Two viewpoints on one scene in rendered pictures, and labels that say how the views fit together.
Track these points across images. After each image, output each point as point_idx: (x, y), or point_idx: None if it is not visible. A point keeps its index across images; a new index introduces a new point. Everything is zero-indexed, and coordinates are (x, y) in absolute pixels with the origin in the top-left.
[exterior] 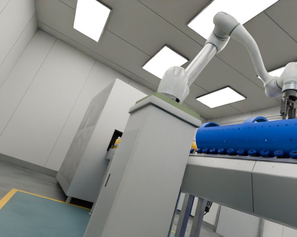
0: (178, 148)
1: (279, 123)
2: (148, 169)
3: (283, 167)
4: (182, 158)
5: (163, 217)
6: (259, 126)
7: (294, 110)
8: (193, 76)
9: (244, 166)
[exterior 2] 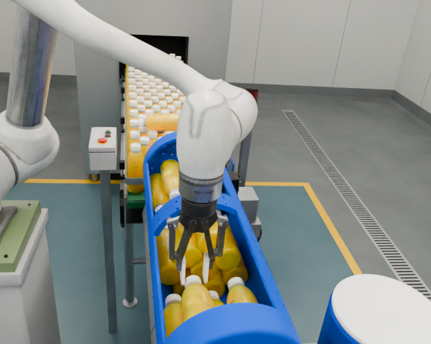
0: None
1: (154, 287)
2: None
3: None
4: (14, 331)
5: None
6: (151, 259)
7: (219, 232)
8: (30, 105)
9: (152, 312)
